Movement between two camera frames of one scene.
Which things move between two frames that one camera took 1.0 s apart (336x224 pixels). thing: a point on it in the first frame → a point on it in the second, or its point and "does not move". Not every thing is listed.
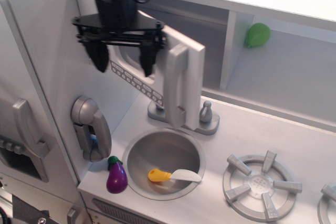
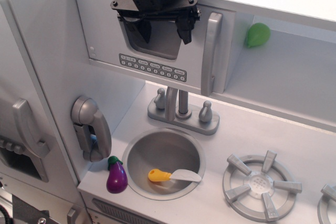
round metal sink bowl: x=165 y=149 does not move
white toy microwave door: x=178 y=81 → x=208 y=63
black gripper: x=116 y=22 → x=161 y=3
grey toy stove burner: x=259 y=186 does not move
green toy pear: x=258 y=34 does not move
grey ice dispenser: x=17 y=160 does not move
